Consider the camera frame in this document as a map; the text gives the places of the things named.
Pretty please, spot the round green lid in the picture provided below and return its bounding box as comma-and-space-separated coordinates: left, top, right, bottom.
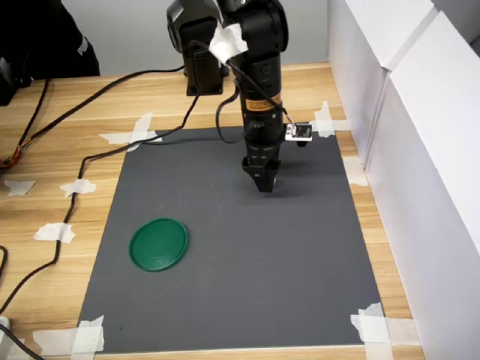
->
128, 217, 190, 273

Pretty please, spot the white tape patch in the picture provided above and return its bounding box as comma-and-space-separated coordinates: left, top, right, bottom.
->
343, 157, 371, 188
350, 302, 422, 360
309, 100, 353, 139
59, 178, 98, 199
31, 314, 106, 357
33, 222, 76, 244
4, 179, 38, 198

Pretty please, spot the dark grey mat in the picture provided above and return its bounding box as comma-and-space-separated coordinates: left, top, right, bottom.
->
76, 121, 387, 354

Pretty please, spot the crumpled white tape wad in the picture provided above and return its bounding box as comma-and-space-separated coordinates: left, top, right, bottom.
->
208, 22, 249, 65

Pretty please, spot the white tape cross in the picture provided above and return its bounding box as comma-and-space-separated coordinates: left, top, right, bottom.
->
97, 111, 164, 153

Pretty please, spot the white partition panel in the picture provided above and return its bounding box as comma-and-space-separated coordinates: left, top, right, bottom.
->
326, 0, 440, 177
362, 9, 480, 360

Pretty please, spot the black device box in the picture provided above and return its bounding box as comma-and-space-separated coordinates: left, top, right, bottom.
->
0, 56, 20, 107

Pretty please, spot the small white camera box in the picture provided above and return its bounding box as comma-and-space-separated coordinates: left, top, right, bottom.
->
284, 122, 314, 148

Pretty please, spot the black braided base cable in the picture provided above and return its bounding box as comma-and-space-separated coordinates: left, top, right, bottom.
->
0, 65, 187, 172

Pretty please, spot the long black camera cable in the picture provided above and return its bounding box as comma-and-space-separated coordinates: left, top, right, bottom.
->
0, 39, 292, 314

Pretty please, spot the black cable with coloured wires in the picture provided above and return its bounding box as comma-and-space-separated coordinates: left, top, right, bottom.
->
0, 77, 52, 166

